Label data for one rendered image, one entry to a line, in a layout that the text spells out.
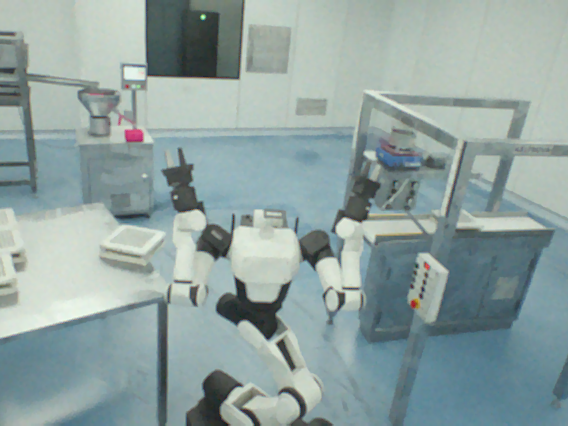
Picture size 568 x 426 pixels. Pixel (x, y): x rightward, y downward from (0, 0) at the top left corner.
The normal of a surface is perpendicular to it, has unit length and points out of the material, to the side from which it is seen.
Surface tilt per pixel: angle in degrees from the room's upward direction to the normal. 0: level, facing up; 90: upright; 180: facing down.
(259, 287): 90
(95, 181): 90
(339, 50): 90
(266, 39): 90
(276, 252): 45
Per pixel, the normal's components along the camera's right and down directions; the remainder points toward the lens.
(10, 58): 0.43, 0.43
